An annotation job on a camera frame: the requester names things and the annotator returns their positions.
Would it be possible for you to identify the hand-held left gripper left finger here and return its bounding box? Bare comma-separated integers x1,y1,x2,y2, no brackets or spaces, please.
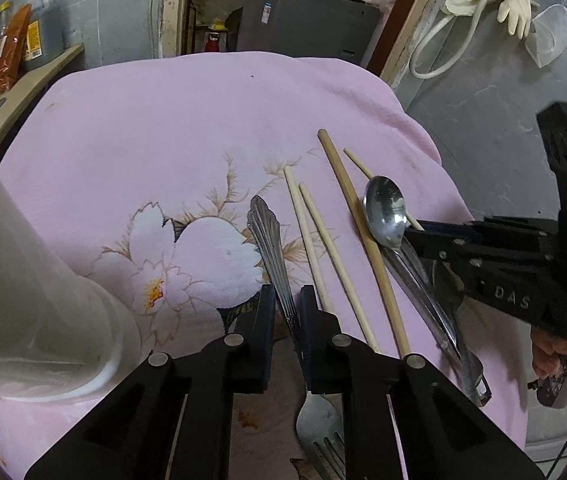
23,284,277,480

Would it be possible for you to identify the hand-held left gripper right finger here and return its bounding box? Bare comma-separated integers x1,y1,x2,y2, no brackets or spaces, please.
297,285,547,480

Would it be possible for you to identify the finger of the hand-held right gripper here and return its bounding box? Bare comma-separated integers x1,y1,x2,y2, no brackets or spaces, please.
403,230,561,293
421,216,559,248

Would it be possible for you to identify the metal spoon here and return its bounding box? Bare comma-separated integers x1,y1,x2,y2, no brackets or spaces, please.
363,175,469,376

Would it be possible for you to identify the metal fork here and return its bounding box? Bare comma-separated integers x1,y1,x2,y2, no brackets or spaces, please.
246,195,349,480

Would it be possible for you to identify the long thick wooden chopstick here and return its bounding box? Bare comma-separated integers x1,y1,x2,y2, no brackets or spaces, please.
317,129,411,359

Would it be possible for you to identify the white utensil holder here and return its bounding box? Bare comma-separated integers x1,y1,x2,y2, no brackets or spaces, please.
0,105,142,404

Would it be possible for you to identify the person's right hand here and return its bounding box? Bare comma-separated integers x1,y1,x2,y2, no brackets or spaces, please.
532,331,567,381

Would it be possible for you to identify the metal peeler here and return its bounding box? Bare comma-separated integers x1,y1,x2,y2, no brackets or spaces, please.
428,260,493,408

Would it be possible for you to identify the clear plastic bag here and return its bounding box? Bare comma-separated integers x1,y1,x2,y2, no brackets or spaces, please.
523,2,567,69

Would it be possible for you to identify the pink floral cloth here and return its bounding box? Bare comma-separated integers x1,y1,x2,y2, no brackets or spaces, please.
0,52,529,480

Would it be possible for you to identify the grey refrigerator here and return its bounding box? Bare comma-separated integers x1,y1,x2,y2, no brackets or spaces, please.
237,0,382,67

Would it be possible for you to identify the dark sauce jug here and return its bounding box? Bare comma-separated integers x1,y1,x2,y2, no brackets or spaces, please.
23,0,67,62

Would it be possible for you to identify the white hose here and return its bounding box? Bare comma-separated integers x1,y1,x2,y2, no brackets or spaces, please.
408,0,510,80

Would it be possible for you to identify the wooden door frame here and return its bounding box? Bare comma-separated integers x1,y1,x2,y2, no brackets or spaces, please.
150,0,447,87

